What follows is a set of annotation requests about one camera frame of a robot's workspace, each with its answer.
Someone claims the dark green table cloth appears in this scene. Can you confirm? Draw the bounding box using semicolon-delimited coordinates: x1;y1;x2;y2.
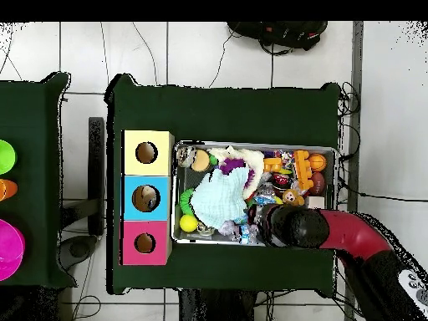
0;72;78;289
104;73;342;295

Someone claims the cream knitted cloth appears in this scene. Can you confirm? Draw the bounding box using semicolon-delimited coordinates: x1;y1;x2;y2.
208;145;265;200

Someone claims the mint green waffle cloth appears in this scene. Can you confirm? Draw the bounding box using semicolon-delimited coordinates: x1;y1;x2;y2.
190;165;252;230

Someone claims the green spiky rubber ball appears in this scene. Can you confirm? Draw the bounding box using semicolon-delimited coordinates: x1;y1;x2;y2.
179;188;196;215

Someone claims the purple spiky monster toy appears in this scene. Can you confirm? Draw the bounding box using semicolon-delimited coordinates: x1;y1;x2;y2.
218;157;256;189

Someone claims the yellow ball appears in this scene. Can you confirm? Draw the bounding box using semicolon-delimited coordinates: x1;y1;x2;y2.
179;214;199;233

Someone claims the green plastic cup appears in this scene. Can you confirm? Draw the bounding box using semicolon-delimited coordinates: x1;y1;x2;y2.
0;139;17;176

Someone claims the black upright panel on stand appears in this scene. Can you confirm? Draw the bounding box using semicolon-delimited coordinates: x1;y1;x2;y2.
59;116;107;272

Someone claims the wooden box with three holes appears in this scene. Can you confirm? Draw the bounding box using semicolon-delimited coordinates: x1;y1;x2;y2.
119;130;176;267

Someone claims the small orange basketball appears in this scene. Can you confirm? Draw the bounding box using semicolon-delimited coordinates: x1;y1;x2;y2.
308;153;328;172

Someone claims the brown plush monkey toy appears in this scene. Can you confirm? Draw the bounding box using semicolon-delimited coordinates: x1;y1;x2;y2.
282;188;306;206

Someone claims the magenta plastic bowl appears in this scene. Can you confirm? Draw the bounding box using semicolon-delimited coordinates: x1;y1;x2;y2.
0;218;26;282

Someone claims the long orange building block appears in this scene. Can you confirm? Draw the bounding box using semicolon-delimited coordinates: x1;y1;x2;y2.
293;150;314;191

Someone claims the orange plastic cone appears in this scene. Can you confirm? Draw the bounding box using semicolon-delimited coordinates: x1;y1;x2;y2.
0;178;18;202

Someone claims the black cable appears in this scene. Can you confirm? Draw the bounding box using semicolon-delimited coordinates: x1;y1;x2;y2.
335;176;428;204

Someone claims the shallow wire mesh bin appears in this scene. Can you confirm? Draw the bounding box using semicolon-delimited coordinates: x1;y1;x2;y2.
170;140;338;249

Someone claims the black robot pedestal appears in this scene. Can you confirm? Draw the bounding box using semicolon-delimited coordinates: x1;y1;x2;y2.
178;288;258;321

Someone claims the black backpack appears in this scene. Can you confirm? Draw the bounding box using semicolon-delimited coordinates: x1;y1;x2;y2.
227;21;329;54

